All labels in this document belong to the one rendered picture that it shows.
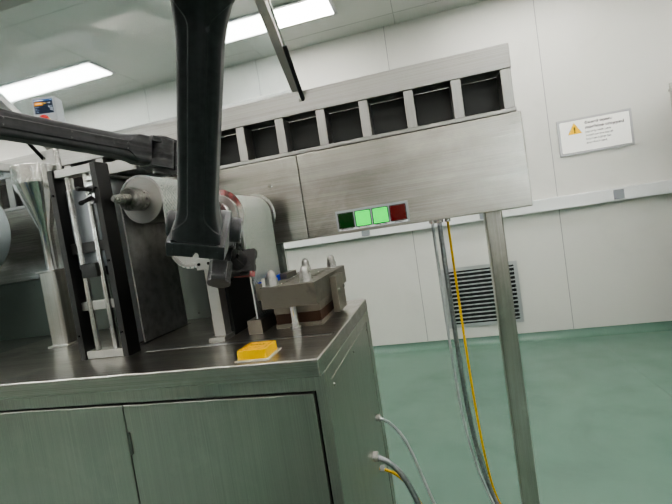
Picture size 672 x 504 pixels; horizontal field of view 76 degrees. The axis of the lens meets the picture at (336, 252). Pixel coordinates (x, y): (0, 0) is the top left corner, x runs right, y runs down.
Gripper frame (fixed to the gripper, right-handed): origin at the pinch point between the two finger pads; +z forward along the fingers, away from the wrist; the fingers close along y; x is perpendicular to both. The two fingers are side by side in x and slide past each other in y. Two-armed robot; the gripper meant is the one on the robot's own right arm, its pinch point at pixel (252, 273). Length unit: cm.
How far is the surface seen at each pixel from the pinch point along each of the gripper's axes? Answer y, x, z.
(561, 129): 160, 184, 197
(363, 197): 30.9, 31.3, 17.3
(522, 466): 72, -53, 84
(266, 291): 6.1, -7.3, -2.7
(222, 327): -8.5, -15.0, 0.9
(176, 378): -7.9, -32.1, -17.8
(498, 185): 74, 28, 19
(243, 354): 8.2, -27.8, -17.4
